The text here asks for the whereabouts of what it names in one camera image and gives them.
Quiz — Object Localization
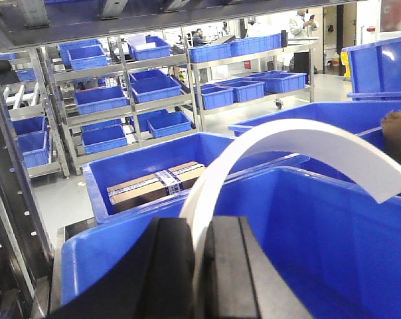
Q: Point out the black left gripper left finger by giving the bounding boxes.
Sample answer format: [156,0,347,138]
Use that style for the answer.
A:
[50,217,195,318]

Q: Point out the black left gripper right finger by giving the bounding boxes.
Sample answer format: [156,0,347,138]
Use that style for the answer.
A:
[203,216,312,318]

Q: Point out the white curved PVC pipe clamp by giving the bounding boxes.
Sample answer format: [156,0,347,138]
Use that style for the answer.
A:
[179,118,401,319]

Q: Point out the blue bin with cardboard box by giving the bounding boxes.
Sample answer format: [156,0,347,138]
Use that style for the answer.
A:
[82,132,307,225]

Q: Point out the taped cardboard box in bin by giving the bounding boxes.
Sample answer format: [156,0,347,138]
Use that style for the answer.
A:
[107,161,206,213]

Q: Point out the blue target bin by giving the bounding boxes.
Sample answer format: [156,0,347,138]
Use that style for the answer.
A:
[56,167,401,318]

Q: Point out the steel shelving rack with bins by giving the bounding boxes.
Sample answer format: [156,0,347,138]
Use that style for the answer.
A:
[36,36,199,175]

